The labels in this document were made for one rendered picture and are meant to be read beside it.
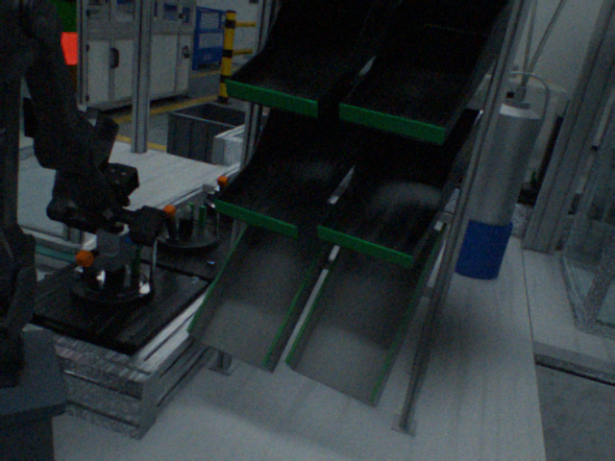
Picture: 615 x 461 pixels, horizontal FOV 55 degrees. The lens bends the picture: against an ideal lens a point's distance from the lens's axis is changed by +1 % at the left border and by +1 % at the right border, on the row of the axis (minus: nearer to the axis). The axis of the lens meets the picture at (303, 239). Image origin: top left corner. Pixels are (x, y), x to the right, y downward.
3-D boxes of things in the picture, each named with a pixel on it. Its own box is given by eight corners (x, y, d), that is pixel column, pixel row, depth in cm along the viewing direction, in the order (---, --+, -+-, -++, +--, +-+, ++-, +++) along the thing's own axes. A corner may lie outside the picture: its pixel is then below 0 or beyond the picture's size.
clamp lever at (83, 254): (96, 294, 93) (85, 260, 88) (85, 290, 94) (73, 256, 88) (109, 278, 96) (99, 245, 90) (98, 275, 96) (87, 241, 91)
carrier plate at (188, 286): (135, 356, 87) (135, 345, 87) (0, 312, 93) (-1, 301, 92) (207, 291, 109) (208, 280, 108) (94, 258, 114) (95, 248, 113)
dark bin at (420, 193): (410, 271, 73) (415, 229, 68) (317, 239, 78) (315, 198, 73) (477, 149, 90) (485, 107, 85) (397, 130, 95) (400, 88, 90)
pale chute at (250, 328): (273, 375, 82) (264, 366, 78) (197, 340, 87) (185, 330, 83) (353, 209, 92) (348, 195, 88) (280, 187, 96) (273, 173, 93)
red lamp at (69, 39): (64, 64, 99) (64, 34, 97) (38, 59, 100) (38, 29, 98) (83, 63, 103) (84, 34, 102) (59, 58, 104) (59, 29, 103)
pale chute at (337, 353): (376, 408, 79) (373, 400, 75) (291, 370, 84) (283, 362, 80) (448, 233, 88) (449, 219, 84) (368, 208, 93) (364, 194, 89)
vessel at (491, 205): (511, 231, 149) (559, 80, 135) (455, 218, 152) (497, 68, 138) (510, 215, 162) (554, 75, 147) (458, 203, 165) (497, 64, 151)
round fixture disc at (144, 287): (125, 321, 92) (126, 309, 91) (49, 297, 95) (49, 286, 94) (170, 285, 105) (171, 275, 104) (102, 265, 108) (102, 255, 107)
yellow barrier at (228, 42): (226, 104, 772) (235, 12, 728) (212, 101, 776) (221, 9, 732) (303, 82, 1077) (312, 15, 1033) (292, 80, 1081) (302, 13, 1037)
